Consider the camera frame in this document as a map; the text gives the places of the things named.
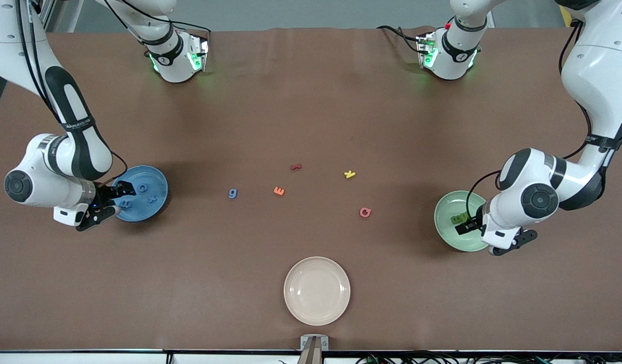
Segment mint green round plate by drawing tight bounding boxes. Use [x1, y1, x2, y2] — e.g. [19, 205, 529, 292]
[434, 190, 491, 252]

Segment blue round plate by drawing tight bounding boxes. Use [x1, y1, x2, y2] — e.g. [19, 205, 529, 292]
[110, 165, 169, 223]

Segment off-white round plate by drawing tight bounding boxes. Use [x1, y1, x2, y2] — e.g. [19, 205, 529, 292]
[283, 256, 351, 326]

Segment brown table cover mat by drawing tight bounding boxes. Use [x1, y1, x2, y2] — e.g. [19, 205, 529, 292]
[0, 26, 622, 352]

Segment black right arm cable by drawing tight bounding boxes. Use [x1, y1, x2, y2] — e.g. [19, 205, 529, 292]
[15, 0, 129, 188]

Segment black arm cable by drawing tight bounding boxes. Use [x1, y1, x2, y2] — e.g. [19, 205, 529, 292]
[15, 0, 129, 188]
[466, 20, 594, 225]

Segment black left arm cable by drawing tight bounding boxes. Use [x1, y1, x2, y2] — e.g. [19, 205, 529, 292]
[466, 20, 594, 225]

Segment tangled black floor cables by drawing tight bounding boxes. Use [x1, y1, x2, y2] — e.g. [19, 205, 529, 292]
[354, 349, 622, 364]

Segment white table edge rail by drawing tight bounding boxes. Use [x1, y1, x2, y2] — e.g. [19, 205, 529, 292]
[0, 349, 622, 364]

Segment black base cable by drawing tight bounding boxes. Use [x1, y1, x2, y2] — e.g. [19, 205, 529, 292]
[376, 24, 423, 54]
[164, 15, 213, 35]

